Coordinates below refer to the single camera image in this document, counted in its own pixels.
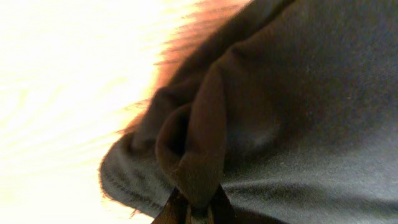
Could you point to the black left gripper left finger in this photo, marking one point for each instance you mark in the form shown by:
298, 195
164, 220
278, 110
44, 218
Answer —
175, 210

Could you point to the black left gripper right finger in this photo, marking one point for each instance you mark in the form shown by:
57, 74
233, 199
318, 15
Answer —
220, 210

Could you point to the black t-shirt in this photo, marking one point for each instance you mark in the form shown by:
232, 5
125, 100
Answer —
291, 107

